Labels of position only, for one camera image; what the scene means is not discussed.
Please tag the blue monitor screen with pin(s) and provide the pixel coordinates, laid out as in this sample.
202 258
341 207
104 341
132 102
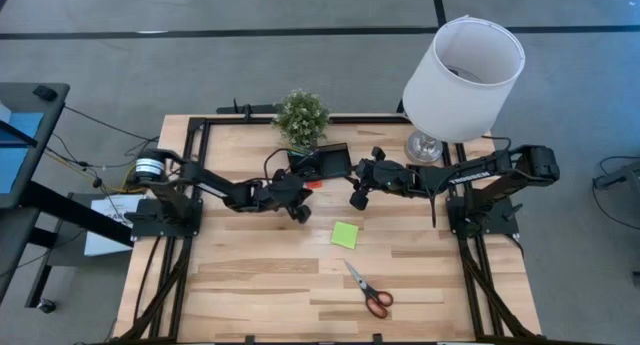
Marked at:
15 155

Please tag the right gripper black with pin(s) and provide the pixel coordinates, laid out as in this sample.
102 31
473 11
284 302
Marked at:
390 177

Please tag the small potted green plant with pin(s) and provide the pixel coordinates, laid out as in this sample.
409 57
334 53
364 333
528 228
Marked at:
301 117

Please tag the black computer mouse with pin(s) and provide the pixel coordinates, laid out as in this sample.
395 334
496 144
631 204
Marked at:
45 92

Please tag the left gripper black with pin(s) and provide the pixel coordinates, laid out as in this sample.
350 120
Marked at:
280 197

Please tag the black mesh desk organizer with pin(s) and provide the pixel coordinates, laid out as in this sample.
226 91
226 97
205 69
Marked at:
330 162

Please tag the orange eraser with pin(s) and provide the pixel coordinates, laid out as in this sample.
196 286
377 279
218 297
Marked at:
314 185

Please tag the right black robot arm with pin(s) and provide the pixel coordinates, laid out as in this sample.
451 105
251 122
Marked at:
470 177

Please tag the dark grey desk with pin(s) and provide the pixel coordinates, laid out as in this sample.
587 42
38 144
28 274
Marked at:
45 97

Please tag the red and black scissors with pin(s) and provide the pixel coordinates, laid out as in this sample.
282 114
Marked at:
372 297

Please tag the silver lamp with white shade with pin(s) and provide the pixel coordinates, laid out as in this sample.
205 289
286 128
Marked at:
460 80

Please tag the white paper sheet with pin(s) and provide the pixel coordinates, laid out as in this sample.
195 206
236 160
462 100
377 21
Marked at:
100 247

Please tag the teal pencil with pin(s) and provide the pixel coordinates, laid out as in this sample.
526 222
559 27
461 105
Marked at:
299 151
300 155

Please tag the black table edge clamp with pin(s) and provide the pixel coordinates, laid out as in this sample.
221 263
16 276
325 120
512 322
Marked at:
377 338
249 339

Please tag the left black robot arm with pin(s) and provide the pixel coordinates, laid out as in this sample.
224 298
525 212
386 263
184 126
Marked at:
200 177

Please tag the black aluminium table frame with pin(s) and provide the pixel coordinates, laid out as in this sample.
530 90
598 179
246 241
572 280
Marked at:
350 119

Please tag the green sticky note pad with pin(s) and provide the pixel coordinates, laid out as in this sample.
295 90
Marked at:
345 235

